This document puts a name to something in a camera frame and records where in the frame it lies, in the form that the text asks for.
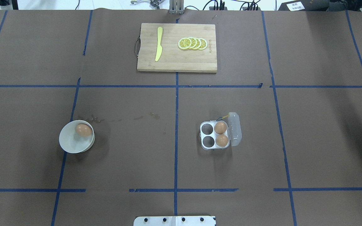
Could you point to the brown egg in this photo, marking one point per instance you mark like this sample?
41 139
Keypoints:
220 127
83 130
222 140

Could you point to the clear plastic egg box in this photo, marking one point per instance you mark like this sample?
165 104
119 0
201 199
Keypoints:
208 135

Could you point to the brown egg in box front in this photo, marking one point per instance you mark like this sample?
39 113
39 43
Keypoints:
222 140

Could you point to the black speaker box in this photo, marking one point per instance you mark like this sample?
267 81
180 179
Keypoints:
304 5

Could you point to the wooden cutting board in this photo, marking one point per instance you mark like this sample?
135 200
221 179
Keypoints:
173 59

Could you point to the yellow plastic knife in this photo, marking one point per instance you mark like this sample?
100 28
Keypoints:
159 47

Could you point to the white bowl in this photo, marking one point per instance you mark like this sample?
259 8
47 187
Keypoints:
71 142

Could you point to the aluminium frame post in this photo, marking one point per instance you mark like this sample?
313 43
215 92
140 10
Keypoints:
176 7

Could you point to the white pedestal column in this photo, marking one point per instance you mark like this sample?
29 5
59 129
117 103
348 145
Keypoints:
175 221

